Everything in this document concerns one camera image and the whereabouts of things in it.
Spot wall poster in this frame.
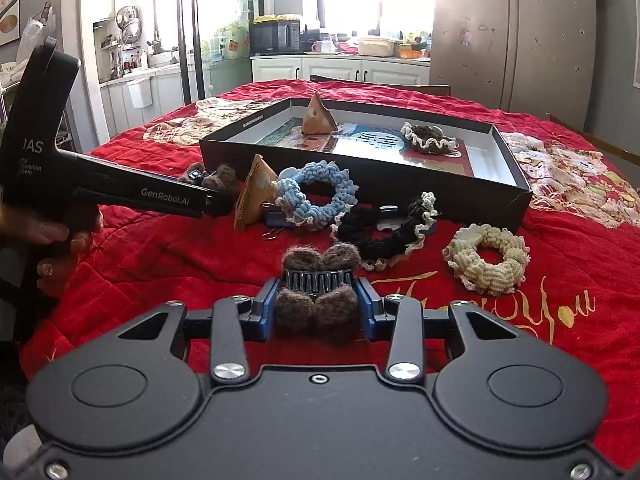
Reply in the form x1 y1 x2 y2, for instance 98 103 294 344
0 0 23 48

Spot silver refrigerator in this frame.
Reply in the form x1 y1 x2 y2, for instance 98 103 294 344
429 0 601 126

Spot black microwave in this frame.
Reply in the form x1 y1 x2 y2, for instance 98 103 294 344
249 19 302 57

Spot blue binder clip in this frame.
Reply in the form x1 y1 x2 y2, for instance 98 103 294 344
261 210 293 242

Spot white kitchen cabinet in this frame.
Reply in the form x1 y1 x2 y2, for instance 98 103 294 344
250 55 432 87

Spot white hanging bin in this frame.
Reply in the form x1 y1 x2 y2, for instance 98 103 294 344
126 77 153 109

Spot black scrunchie with white trim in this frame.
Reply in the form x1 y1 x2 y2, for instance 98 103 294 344
331 191 441 272

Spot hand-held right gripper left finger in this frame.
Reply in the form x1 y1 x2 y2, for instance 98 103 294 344
117 277 281 382

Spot brown scrunchie with white trim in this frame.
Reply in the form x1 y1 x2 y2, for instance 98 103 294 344
401 122 461 159

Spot red printed blanket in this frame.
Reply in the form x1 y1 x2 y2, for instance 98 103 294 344
17 79 640 456

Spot blue knitted scrunchie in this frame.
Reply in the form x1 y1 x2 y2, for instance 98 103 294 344
274 160 359 232

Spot black shallow box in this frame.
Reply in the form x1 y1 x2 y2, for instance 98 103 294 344
199 97 534 233

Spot brown triangular snack packet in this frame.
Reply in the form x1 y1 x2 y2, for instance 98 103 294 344
234 154 281 232
301 92 339 136

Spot white plastic bag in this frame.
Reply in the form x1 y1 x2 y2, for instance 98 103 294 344
17 7 57 66

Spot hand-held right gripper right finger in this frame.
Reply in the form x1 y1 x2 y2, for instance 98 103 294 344
352 277 518 382

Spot steel bowls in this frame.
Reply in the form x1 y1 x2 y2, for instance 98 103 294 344
116 5 144 46

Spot person's left hand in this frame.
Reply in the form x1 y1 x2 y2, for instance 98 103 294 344
30 209 105 301

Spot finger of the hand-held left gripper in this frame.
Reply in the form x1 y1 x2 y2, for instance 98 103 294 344
64 150 236 214

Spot white plastic container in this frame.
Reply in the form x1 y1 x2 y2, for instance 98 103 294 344
357 37 394 57

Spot beige knitted scrunchie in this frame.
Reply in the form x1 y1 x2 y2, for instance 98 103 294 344
441 224 531 297

